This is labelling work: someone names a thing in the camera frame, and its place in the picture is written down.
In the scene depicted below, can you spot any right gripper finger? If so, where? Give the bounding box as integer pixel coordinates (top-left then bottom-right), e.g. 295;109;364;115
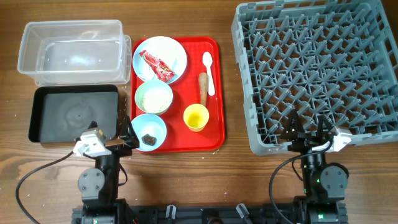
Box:
317;114;334;139
280;109;306;140

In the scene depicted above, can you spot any dark brown food lump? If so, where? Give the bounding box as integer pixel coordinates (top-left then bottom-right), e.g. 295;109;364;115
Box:
141;134;157;146

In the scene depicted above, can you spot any blue bowl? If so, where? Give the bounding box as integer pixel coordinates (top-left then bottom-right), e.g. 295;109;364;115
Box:
131;114;167;152

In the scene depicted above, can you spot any green bowl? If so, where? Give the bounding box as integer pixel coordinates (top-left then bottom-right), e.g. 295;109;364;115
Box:
134;80;174;115

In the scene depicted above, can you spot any yellow cup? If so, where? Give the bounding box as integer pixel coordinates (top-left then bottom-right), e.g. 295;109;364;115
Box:
183;104;210;132

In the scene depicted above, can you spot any red snack wrapper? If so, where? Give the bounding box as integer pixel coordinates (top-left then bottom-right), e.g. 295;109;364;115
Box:
139;50;176;83

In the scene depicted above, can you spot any light blue plate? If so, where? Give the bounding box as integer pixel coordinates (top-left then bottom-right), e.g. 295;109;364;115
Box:
132;36;187;84

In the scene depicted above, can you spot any brown carrot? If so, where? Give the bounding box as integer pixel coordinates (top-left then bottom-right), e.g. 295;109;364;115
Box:
198;72;209;106

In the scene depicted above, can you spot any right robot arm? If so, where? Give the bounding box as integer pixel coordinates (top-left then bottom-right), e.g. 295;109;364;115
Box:
281;110;353;224

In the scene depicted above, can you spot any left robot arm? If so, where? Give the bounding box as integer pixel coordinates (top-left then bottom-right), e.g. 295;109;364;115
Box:
72;116;139;224

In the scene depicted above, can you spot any grey dishwasher rack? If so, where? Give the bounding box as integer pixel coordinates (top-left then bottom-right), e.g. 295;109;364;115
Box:
231;0;397;155

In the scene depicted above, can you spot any black plastic tray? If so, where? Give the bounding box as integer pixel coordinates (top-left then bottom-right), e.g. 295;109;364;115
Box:
28;85;119;143

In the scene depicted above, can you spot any red serving tray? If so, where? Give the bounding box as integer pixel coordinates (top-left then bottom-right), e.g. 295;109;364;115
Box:
155;37;225;153

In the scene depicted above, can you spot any clear plastic bin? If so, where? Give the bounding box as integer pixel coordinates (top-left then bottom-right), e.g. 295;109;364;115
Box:
17;20;132;86

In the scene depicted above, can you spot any white plastic spoon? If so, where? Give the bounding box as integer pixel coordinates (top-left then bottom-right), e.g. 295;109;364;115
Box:
202;52;215;96

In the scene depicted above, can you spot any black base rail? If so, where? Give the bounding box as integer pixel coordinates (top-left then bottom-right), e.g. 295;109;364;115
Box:
71;203;348;224

